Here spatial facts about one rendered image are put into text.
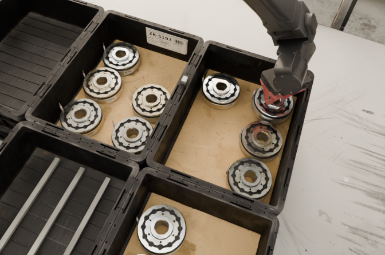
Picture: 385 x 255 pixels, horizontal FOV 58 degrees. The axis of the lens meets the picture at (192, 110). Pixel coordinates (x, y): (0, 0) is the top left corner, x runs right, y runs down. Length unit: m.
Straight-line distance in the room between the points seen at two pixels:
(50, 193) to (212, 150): 0.39
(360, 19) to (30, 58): 2.19
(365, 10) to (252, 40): 1.61
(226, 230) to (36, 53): 0.73
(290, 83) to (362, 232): 0.50
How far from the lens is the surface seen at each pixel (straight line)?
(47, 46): 1.14
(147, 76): 1.00
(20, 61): 1.13
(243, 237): 0.82
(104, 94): 0.94
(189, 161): 0.86
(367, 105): 1.27
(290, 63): 0.70
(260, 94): 0.93
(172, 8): 1.40
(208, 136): 0.90
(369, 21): 2.76
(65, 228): 0.84
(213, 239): 0.81
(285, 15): 0.66
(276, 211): 0.74
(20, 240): 0.87
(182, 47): 1.00
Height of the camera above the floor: 1.61
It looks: 57 degrees down
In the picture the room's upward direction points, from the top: 5 degrees clockwise
